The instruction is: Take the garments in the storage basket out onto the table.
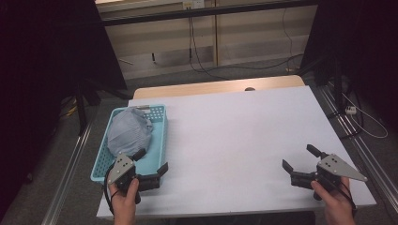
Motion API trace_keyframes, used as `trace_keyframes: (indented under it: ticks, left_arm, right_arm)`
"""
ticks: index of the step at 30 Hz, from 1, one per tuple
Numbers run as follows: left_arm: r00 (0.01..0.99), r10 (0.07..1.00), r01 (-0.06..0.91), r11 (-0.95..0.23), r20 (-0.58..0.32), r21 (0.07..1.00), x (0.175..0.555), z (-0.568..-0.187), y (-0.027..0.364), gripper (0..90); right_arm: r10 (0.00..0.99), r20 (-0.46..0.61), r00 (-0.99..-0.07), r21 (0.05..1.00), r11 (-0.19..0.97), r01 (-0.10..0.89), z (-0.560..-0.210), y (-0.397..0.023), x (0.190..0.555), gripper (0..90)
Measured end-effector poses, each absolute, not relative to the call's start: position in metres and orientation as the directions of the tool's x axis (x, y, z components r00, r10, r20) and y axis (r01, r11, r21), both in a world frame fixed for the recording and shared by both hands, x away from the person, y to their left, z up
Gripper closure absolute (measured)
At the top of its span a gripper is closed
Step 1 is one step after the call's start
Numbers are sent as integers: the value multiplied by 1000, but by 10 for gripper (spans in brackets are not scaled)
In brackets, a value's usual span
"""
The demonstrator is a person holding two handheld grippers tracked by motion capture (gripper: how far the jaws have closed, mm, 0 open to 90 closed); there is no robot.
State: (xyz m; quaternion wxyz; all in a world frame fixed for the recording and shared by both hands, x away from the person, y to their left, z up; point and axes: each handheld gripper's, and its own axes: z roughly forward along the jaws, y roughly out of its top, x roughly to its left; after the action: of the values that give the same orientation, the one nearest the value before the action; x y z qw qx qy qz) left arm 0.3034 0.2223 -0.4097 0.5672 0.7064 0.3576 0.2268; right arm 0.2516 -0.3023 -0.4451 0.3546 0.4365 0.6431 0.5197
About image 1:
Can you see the person's left hand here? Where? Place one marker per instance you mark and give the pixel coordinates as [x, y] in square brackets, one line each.
[123, 204]

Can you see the black metal stand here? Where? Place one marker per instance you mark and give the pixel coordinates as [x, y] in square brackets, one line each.
[338, 84]

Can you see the wooden post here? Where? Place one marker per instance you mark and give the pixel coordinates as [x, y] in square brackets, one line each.
[215, 37]

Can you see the black curtain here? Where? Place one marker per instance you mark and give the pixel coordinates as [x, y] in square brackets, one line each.
[37, 62]
[369, 47]

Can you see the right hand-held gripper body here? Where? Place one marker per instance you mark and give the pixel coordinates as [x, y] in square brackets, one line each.
[331, 165]

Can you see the light blue-grey underpants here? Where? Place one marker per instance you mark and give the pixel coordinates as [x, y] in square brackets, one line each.
[128, 131]

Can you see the black horizontal bar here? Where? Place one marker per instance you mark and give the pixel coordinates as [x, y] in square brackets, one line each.
[203, 12]

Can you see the white wall socket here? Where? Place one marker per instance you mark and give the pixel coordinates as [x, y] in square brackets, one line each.
[193, 4]

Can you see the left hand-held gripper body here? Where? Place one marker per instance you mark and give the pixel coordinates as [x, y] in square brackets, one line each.
[123, 167]

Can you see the white power strip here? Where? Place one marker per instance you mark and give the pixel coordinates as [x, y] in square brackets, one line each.
[350, 110]

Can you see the black tripod stand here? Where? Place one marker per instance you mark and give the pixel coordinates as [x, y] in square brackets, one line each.
[82, 109]

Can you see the metal floor rail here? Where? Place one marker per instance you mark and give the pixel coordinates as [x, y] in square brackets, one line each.
[366, 150]
[67, 175]

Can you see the wooden table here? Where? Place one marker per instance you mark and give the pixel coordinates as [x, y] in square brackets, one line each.
[203, 87]

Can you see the teal plastic basket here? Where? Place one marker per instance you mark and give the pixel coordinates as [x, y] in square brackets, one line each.
[154, 156]

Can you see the person's right hand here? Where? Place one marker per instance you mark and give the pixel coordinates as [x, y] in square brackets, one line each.
[338, 203]

